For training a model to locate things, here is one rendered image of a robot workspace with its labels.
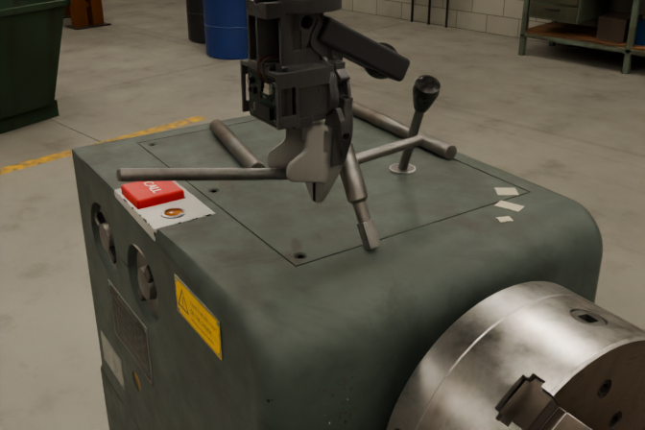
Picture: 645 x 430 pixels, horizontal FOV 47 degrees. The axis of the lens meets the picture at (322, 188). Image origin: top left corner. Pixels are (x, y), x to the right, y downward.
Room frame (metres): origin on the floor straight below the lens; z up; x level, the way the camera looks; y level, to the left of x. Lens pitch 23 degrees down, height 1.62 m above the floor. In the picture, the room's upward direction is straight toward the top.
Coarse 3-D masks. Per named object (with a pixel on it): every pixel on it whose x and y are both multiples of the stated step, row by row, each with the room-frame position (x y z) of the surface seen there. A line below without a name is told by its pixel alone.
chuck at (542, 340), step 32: (512, 320) 0.59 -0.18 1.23; (544, 320) 0.58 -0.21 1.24; (608, 320) 0.59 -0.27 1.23; (480, 352) 0.56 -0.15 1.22; (512, 352) 0.55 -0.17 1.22; (544, 352) 0.54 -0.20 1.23; (576, 352) 0.54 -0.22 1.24; (608, 352) 0.54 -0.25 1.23; (640, 352) 0.57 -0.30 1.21; (448, 384) 0.55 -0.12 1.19; (480, 384) 0.53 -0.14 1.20; (512, 384) 0.52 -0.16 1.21; (544, 384) 0.51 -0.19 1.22; (576, 384) 0.52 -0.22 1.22; (608, 384) 0.55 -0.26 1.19; (640, 384) 0.57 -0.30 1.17; (448, 416) 0.52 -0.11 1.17; (480, 416) 0.51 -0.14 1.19; (576, 416) 0.52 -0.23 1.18; (608, 416) 0.55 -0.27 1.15; (640, 416) 0.58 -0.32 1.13
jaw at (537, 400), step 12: (528, 384) 0.52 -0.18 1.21; (540, 384) 0.52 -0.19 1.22; (516, 396) 0.52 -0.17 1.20; (528, 396) 0.51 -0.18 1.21; (540, 396) 0.51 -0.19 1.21; (504, 408) 0.51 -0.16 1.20; (516, 408) 0.51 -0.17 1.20; (528, 408) 0.50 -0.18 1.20; (540, 408) 0.50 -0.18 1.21; (552, 408) 0.50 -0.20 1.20; (504, 420) 0.50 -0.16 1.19; (516, 420) 0.50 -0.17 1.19; (528, 420) 0.49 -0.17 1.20; (540, 420) 0.50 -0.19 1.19; (552, 420) 0.50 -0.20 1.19; (564, 420) 0.49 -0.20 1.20; (576, 420) 0.49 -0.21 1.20
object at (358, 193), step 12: (348, 156) 0.71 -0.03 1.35; (348, 168) 0.71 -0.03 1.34; (348, 180) 0.70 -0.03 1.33; (360, 180) 0.71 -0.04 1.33; (348, 192) 0.70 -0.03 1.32; (360, 192) 0.70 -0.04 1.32; (360, 204) 0.70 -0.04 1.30; (360, 216) 0.70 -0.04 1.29; (360, 228) 0.69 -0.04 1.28; (372, 228) 0.69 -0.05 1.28; (372, 240) 0.69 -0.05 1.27
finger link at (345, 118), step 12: (348, 96) 0.67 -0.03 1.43; (336, 108) 0.67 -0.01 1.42; (348, 108) 0.67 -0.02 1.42; (336, 120) 0.67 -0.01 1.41; (348, 120) 0.67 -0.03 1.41; (336, 132) 0.67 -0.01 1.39; (348, 132) 0.67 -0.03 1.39; (336, 144) 0.67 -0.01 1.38; (348, 144) 0.67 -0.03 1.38; (336, 156) 0.67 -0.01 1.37
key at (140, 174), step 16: (400, 144) 0.75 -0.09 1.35; (416, 144) 0.76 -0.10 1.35; (368, 160) 0.73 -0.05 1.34; (128, 176) 0.61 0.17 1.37; (144, 176) 0.62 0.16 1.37; (160, 176) 0.62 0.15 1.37; (176, 176) 0.63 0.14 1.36; (192, 176) 0.64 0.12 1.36; (208, 176) 0.64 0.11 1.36; (224, 176) 0.65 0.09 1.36; (240, 176) 0.66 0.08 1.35; (256, 176) 0.66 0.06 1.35; (272, 176) 0.67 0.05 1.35
